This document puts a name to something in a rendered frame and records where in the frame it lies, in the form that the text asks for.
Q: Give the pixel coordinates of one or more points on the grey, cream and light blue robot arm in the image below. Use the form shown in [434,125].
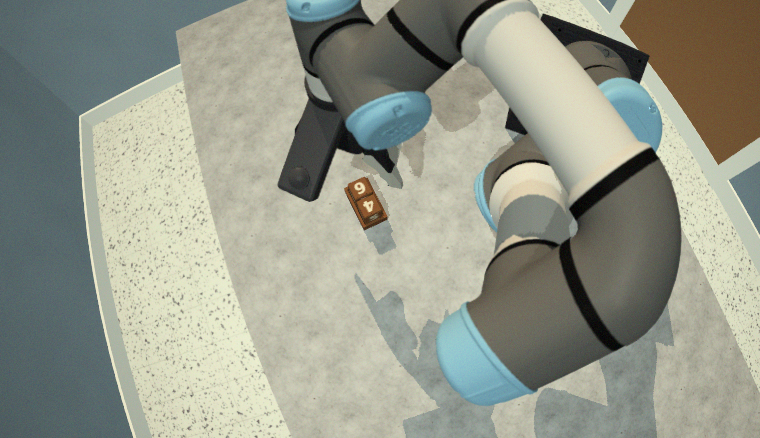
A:
[535,321]

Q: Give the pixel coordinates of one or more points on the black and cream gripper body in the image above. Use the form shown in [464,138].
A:
[347,143]

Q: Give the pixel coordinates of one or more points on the brown wooden tray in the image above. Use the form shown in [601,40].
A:
[372,223]

